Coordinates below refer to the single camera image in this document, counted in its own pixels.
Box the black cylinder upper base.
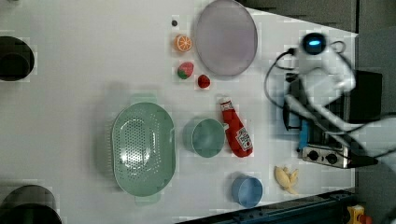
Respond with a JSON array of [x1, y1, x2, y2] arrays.
[[0, 36, 35, 81]]

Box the blue metal frame rail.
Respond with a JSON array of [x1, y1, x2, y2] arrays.
[[177, 190, 356, 224]]

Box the red strawberry toy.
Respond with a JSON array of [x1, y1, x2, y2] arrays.
[[198, 75, 211, 89]]

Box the green colander basket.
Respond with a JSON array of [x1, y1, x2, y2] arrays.
[[111, 93, 177, 204]]

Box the black toaster oven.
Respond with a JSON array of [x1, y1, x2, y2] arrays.
[[284, 72, 378, 169]]

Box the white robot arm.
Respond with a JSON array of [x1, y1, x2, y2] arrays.
[[283, 33, 395, 169]]

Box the blue oven door flap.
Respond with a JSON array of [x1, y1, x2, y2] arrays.
[[282, 103, 309, 152]]

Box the teal green cup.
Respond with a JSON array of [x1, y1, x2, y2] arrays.
[[182, 119, 229, 158]]

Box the round grey plate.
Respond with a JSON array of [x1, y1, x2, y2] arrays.
[[195, 0, 258, 76]]

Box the red ketchup bottle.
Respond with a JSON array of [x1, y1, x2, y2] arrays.
[[219, 97, 253, 158]]

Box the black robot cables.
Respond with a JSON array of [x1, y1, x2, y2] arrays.
[[263, 40, 396, 160]]

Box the blue bowl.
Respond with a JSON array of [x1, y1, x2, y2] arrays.
[[232, 175, 263, 208]]

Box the pink green peach toy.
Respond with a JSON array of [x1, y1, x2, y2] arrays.
[[177, 62, 194, 79]]

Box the orange slice toy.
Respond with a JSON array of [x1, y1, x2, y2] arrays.
[[174, 35, 192, 52]]

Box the peeled banana toy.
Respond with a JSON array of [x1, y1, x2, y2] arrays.
[[275, 166, 299, 194]]

